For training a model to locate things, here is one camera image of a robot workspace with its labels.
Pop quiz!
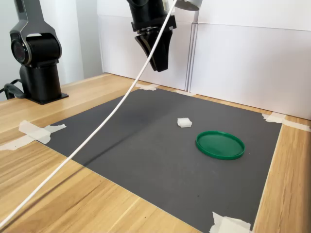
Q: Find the dark grey mat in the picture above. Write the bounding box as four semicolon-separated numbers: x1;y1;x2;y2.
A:
43;87;284;233

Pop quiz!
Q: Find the white camera cable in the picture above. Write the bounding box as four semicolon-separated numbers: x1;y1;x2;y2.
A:
0;0;177;230

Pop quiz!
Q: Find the round green lid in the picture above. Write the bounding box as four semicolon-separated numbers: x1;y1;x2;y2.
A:
195;130;246;161

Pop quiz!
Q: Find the white tape patch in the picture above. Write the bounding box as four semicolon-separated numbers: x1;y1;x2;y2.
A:
0;120;67;151
132;82;160;92
174;89;196;97
209;211;252;233
261;112;311;133

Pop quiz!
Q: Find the white gripper camera box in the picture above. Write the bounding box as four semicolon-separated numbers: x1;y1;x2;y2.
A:
174;0;204;12

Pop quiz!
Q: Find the small white plastic terminal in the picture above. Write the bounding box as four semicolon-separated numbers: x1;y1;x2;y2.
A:
176;117;193;129

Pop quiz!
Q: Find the black braided cable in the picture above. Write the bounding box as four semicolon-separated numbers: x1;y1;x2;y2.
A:
0;79;25;100

